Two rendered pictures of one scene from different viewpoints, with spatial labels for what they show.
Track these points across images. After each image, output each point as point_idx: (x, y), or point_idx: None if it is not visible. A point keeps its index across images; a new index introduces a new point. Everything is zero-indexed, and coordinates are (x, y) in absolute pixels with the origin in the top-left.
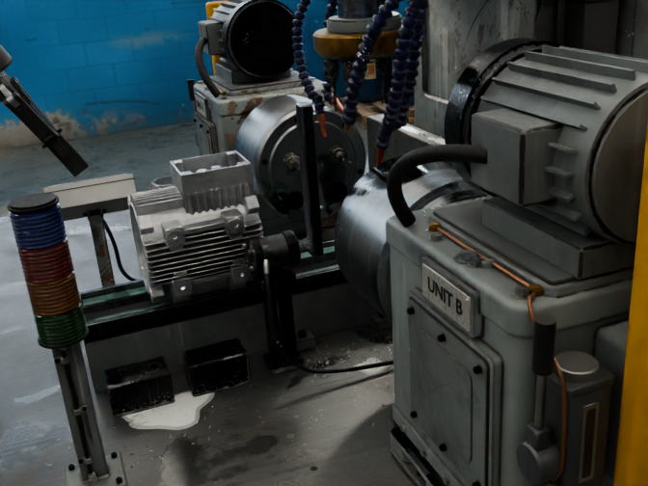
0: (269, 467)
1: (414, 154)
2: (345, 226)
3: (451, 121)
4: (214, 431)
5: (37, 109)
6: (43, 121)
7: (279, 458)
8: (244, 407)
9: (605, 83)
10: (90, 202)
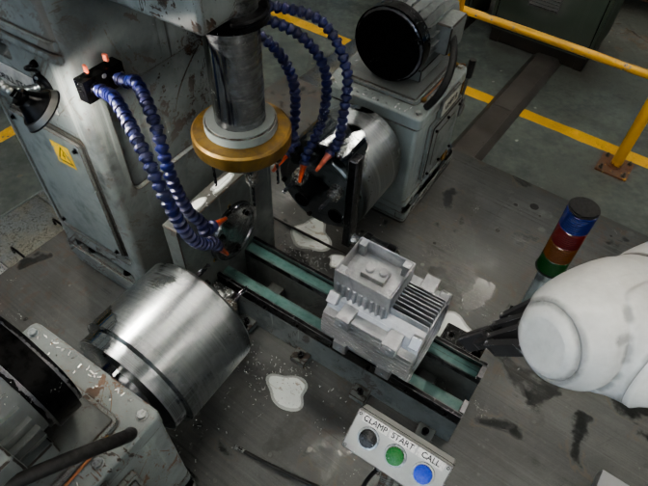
0: (447, 259)
1: (456, 60)
2: (373, 183)
3: (426, 49)
4: None
5: (510, 326)
6: (516, 306)
7: (440, 259)
8: None
9: None
10: (412, 432)
